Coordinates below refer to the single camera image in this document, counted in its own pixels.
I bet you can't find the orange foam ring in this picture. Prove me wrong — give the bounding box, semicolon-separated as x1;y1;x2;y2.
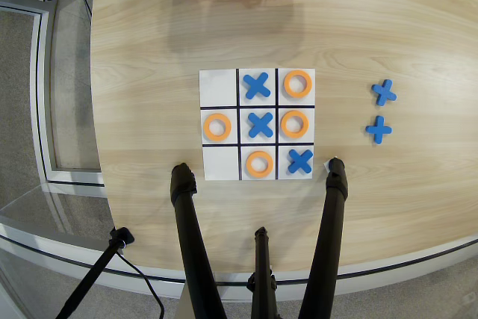
279;109;310;139
244;150;275;179
202;113;232;143
283;69;313;99

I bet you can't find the white tic-tac-toe board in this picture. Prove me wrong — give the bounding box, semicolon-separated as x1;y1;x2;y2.
199;68;317;182

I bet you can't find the blue foam cross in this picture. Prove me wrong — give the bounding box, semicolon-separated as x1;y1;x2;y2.
288;149;314;176
370;78;398;107
364;115;393;145
247;112;276;139
242;72;271;100

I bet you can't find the thin black tripod leg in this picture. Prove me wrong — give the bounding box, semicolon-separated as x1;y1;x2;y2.
246;226;279;319

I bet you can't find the black stand with clamp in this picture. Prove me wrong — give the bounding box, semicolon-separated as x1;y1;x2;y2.
55;226;135;319

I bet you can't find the white metal frame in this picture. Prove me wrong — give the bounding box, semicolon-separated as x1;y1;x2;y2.
0;0;109;197

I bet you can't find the black cable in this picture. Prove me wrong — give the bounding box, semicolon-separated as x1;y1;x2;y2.
115;251;166;319

